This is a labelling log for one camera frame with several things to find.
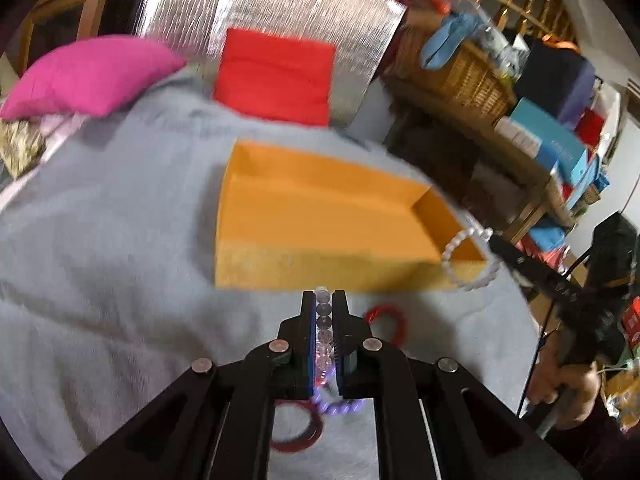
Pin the patterned beige cloth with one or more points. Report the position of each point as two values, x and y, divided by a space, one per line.
22 145

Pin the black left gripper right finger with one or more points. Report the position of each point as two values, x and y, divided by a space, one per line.
435 420

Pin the silver foil insulation sheet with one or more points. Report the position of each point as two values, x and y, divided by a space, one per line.
361 31

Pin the right hand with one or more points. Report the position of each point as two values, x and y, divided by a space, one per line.
549 377

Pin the blue cardboard box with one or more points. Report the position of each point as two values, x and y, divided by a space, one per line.
571 152

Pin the grey blanket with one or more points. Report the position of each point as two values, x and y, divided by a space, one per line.
107 267

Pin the red cushion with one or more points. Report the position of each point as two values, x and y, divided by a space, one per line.
277 78

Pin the orange cardboard box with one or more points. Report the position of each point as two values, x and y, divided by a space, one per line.
290 220

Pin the wooden shelf table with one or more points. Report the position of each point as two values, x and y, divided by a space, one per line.
542 195

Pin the wicker basket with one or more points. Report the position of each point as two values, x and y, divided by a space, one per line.
467 79

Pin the blue cloth in basket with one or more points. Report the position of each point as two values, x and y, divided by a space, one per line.
454 29

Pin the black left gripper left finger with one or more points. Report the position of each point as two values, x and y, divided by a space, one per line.
212 422

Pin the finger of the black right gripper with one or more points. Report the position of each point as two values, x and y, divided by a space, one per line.
543 278

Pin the magenta pillow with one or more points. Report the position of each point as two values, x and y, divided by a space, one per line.
91 77

